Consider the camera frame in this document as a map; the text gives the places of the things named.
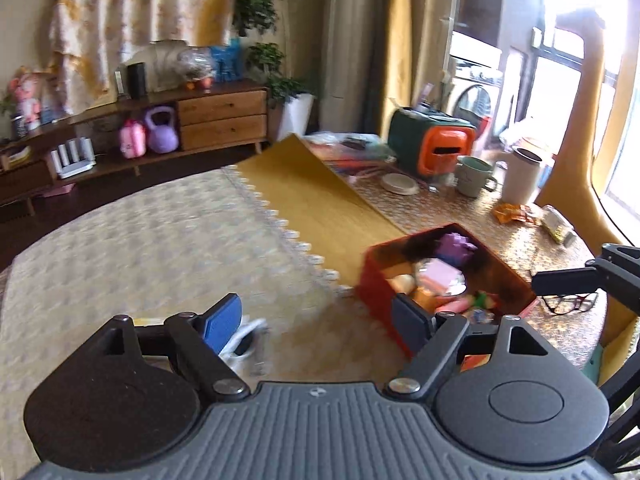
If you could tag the white tall jug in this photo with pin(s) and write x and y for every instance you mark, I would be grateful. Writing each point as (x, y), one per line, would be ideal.
(520, 177)

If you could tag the clear daisy print packet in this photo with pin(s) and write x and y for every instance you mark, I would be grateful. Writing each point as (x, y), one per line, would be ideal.
(479, 316)

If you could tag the yellow curtain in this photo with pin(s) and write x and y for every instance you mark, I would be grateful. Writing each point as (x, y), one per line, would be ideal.
(415, 35)
(580, 135)

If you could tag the purple knobbly toy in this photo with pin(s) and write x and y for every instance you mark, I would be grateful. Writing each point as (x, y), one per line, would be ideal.
(455, 249)

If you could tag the orange snack packet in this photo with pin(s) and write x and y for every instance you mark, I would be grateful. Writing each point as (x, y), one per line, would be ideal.
(515, 214)

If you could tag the beige curtain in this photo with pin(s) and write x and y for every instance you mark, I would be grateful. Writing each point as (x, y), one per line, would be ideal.
(355, 35)

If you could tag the pink printed tube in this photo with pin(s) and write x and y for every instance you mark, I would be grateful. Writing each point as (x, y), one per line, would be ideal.
(455, 305)

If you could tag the brown patterned tablecloth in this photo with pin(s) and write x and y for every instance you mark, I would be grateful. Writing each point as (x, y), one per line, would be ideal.
(500, 245)

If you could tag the pink doll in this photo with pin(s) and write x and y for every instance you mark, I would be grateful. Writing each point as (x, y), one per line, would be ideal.
(32, 95)

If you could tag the stack of plastic folders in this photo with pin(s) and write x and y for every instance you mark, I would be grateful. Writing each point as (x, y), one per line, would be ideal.
(350, 147)

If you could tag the cream round sponge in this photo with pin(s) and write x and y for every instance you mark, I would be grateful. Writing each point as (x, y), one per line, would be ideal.
(404, 284)

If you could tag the wooden sideboard cabinet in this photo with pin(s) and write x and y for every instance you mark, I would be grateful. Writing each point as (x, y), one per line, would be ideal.
(220, 115)

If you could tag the clear bag of fruit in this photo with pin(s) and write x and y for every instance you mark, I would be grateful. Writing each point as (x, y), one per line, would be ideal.
(195, 65)

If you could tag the white router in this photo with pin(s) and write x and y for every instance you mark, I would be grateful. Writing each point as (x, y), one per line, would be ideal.
(72, 157)

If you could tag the white sunglasses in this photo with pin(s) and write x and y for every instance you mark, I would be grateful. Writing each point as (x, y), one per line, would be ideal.
(250, 332)

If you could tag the floral cloth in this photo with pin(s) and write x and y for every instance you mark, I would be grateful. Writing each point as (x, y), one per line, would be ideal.
(140, 10)

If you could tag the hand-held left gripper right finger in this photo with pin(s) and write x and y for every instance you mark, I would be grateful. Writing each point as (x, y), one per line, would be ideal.
(407, 321)

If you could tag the washing machine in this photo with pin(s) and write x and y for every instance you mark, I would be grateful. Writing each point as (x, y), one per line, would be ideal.
(475, 90)

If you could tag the red storage box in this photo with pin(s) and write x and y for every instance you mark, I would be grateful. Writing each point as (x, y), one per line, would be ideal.
(375, 280)

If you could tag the small round plate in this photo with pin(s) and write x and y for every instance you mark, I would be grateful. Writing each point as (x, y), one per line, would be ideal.
(399, 184)

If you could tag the pink box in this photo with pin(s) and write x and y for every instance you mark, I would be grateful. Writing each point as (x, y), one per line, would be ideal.
(440, 275)

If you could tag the potted green plant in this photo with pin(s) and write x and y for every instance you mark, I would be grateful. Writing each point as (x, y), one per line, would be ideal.
(260, 15)

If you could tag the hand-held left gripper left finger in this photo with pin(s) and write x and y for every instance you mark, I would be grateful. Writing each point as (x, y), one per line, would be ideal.
(222, 322)

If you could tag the green orange toaster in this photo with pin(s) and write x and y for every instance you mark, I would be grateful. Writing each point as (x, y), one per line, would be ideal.
(415, 135)

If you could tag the blue printed packet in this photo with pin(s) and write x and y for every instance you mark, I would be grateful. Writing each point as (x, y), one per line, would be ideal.
(226, 60)

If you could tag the cream quilted table cover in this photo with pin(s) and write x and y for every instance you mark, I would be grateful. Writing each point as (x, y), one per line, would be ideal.
(150, 250)

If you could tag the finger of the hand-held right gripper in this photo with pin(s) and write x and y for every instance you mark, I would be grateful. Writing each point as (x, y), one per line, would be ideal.
(565, 281)

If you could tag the black cylinder speaker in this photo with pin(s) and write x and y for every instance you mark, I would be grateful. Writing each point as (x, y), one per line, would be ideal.
(137, 80)

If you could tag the pale green mug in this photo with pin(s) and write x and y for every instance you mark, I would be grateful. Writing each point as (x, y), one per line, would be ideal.
(472, 177)

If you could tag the dark frame eyeglasses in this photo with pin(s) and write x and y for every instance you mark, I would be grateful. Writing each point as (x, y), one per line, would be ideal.
(570, 305)

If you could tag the black green key fob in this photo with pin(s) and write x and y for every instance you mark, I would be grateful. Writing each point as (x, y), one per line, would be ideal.
(484, 300)

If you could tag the purple kettlebell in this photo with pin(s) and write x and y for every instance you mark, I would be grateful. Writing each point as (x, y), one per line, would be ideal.
(162, 135)

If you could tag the yellow mat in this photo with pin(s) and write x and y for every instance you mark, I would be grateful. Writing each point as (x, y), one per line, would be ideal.
(310, 200)

